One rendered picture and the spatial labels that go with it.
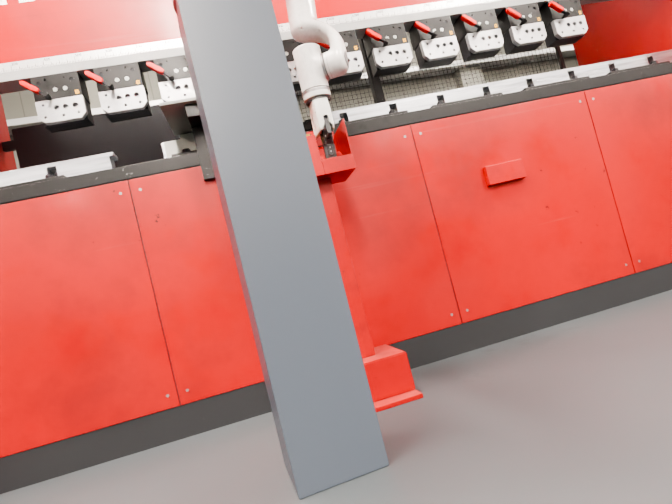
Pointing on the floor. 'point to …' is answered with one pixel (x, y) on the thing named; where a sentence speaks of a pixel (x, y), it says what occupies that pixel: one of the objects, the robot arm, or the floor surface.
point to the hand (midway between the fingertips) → (329, 151)
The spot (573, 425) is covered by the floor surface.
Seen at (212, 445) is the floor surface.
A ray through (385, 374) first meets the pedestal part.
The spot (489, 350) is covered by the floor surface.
